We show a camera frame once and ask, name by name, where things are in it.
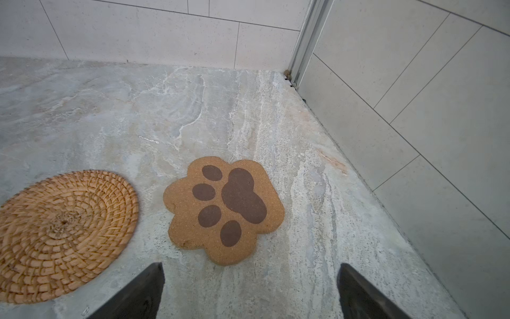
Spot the metal corner profile right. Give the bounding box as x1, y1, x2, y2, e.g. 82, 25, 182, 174
286, 0, 334, 90

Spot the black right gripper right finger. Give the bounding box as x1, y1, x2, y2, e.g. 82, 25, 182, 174
337, 263, 410, 319

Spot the cork paw print coaster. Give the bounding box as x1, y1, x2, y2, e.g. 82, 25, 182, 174
163, 156, 285, 266

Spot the woven rattan round coaster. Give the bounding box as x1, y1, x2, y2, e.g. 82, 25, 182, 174
1, 170, 139, 304

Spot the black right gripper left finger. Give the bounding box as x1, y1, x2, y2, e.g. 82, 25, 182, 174
89, 263, 165, 319

